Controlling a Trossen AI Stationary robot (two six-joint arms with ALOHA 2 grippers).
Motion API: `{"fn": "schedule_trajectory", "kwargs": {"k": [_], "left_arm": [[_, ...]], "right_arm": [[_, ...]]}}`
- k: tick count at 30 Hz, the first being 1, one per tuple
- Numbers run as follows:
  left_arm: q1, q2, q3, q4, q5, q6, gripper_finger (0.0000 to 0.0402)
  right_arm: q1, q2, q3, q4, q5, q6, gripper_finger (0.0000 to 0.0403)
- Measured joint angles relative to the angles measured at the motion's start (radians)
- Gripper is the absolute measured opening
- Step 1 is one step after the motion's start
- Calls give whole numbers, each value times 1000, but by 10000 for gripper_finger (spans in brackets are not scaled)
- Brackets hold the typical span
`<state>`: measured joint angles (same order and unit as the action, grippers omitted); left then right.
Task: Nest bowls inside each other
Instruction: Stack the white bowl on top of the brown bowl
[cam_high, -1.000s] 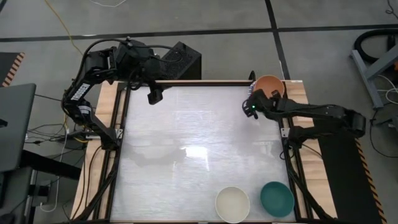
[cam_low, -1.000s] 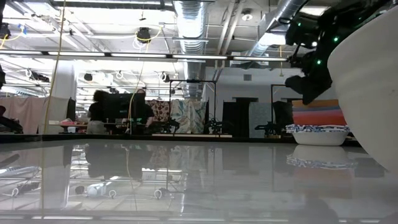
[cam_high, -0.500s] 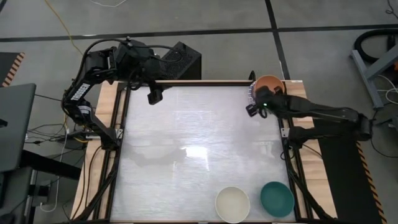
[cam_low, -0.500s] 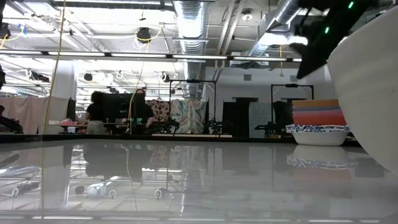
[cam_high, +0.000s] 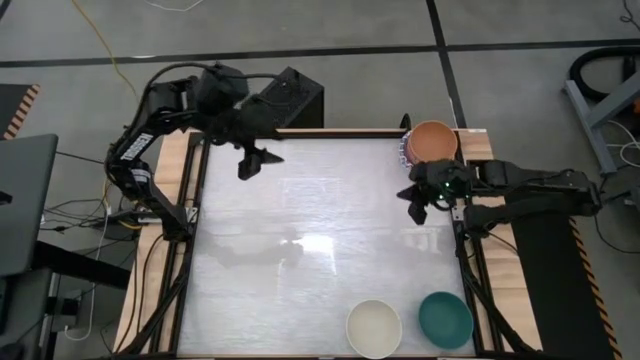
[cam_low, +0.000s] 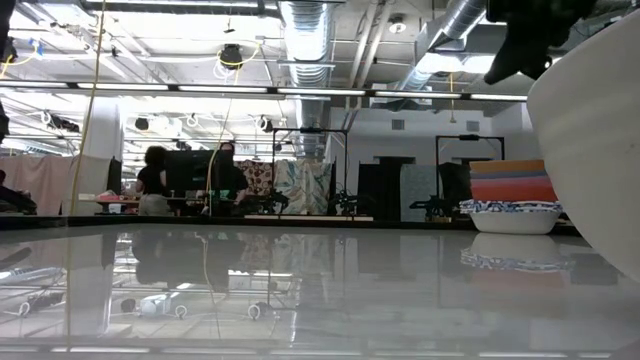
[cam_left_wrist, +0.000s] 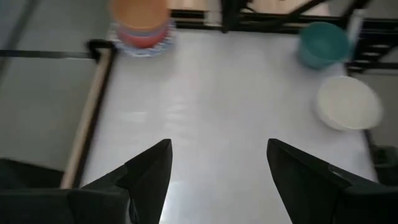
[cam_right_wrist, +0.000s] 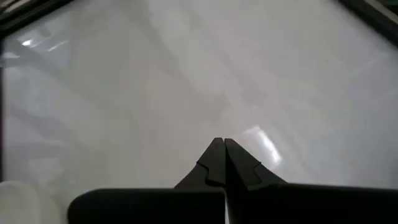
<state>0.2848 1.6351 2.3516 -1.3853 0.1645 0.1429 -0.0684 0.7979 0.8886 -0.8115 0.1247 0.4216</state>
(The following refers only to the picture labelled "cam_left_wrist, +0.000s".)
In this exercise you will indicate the white plastic bowl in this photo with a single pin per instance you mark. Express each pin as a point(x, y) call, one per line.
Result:
point(348, 102)

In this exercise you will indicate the orange plastic bowl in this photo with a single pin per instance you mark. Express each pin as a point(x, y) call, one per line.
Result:
point(140, 12)

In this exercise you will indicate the silver metal bracket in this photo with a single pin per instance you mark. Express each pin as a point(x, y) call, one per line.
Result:
point(214, 18)

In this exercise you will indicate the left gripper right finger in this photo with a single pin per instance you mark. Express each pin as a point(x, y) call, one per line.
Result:
point(311, 196)

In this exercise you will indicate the red plastic bowl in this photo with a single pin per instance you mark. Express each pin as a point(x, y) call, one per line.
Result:
point(141, 42)

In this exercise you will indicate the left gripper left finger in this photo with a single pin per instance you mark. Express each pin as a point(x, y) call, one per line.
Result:
point(140, 193)

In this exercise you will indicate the blue patterned paper bowl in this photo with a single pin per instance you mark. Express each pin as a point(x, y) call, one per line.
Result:
point(146, 53)

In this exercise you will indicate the black clamp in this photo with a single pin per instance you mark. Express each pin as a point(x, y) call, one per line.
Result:
point(99, 43)

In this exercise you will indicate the teal plastic bowl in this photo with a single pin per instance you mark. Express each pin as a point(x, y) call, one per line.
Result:
point(323, 43)

